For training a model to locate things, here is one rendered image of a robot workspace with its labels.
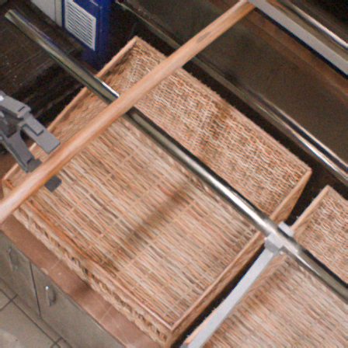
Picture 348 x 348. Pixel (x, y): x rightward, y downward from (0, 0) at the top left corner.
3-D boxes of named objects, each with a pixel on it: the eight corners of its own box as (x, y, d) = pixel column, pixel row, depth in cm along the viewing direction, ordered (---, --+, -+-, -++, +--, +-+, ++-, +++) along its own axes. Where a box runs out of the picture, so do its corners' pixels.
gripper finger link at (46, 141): (34, 120, 150) (34, 117, 149) (60, 144, 148) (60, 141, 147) (22, 130, 149) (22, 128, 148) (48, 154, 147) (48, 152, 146)
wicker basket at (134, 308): (130, 92, 236) (136, 30, 212) (294, 223, 221) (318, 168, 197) (1, 208, 216) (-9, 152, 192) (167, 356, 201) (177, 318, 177)
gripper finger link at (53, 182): (26, 167, 160) (26, 169, 161) (51, 191, 158) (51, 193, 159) (37, 157, 161) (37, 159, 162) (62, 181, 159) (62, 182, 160)
